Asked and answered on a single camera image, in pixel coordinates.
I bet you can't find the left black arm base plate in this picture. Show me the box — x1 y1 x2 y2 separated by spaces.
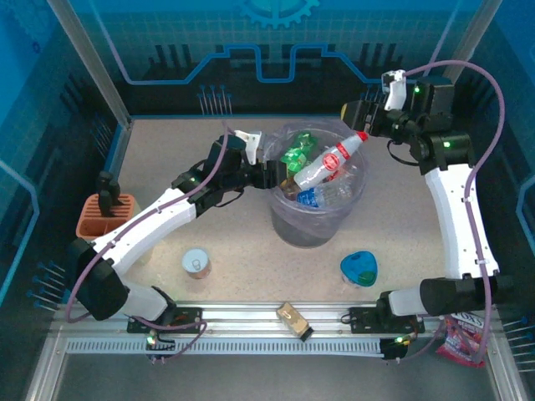
127 307 205 335

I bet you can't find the aluminium mounting rail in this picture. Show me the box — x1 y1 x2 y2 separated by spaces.
49 300 502 339

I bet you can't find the aluminium frame post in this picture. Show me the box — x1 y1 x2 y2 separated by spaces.
46 0 134 129
420 0 502 124

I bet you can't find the tin can with pull tab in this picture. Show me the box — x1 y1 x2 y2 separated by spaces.
181 247 212 280

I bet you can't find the slotted grey cable duct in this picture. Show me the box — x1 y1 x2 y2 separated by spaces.
66 338 385 356

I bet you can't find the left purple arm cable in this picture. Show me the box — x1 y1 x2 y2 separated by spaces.
64 120 230 365

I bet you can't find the purple candy bag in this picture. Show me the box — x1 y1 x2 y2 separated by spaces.
434 311 488 368

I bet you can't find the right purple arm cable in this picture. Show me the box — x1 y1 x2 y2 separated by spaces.
392 59 507 368

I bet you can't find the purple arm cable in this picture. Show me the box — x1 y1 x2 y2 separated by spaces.
392 59 507 368
64 120 230 365

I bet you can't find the orange slotted holder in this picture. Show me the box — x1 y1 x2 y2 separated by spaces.
76 192 141 241

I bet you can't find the clear plastic bottle red cap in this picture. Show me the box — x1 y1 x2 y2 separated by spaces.
292 130 371 190

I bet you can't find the black tool in holder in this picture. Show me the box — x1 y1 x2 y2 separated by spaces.
96 170 125 218

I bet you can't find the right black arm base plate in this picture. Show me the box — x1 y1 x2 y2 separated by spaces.
347 307 425 335

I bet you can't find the gold box with black cap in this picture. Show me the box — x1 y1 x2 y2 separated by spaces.
276 301 314 343

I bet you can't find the translucent bin with purple liner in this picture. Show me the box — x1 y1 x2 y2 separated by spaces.
266 119 369 248

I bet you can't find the clear bottle blue cap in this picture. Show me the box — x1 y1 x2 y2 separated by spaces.
296 182 357 209

